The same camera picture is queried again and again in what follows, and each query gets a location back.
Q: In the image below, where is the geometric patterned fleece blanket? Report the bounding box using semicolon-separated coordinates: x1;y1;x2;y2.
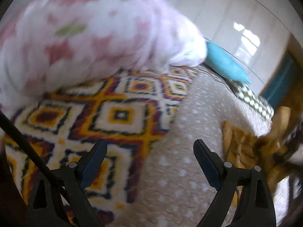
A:
11;67;198;224

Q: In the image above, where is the yellow striped knit sweater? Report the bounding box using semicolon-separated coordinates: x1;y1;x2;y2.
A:
222;106;295;194

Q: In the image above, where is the teal pillow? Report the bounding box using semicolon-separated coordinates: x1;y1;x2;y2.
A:
205;41;250;85

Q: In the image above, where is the pink floral quilt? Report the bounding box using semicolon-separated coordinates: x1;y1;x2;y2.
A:
1;0;207;114

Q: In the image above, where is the beige white-dotted bedspread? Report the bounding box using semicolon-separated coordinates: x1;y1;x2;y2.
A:
108;68;292;227

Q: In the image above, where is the green white patterned pillow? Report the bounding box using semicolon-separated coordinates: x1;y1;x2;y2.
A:
229;81;274;120

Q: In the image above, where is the black cable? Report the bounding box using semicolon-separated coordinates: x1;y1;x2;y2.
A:
0;111;79;227

